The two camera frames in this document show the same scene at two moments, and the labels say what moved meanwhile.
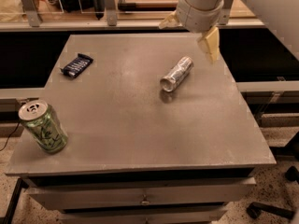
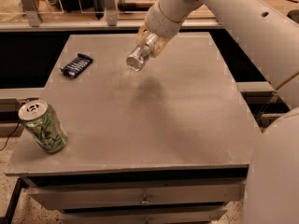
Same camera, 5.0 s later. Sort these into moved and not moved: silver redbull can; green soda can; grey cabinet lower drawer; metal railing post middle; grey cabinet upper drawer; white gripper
Moved: silver redbull can; white gripper
Not moved: metal railing post middle; grey cabinet lower drawer; grey cabinet upper drawer; green soda can
